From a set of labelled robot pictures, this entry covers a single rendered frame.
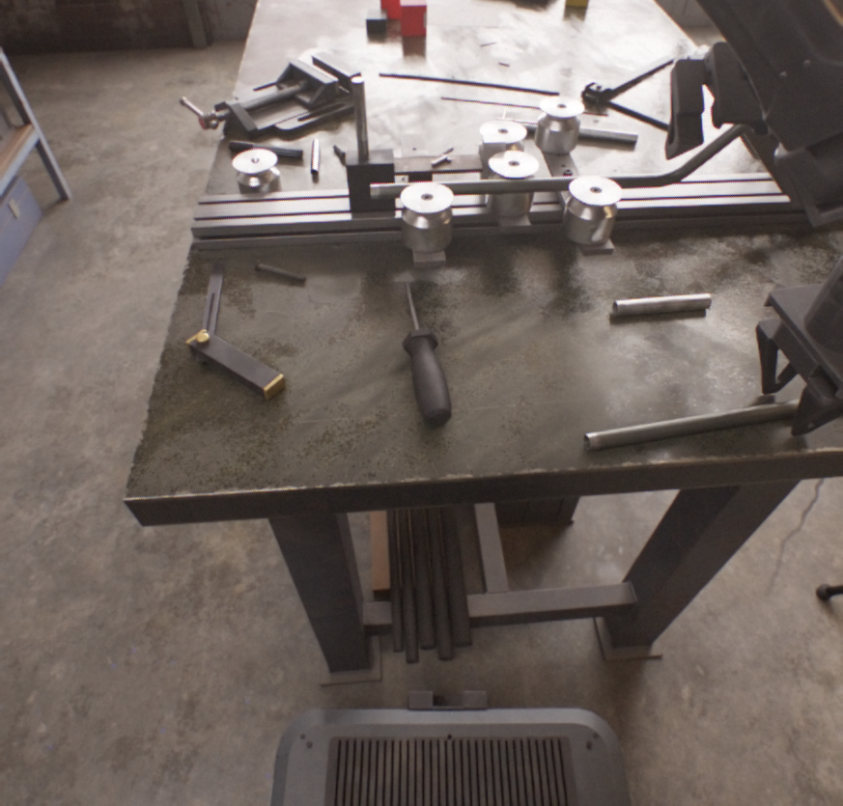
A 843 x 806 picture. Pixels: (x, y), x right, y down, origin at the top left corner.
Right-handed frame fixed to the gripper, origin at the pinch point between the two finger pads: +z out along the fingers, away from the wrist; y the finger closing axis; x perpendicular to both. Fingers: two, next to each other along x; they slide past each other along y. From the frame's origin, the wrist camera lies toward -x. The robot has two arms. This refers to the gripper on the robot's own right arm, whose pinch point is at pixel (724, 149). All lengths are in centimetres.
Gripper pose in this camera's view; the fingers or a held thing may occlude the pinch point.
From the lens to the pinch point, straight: 63.1
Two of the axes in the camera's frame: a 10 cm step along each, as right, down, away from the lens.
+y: -10.0, 0.0, 0.0
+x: 0.0, 9.8, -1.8
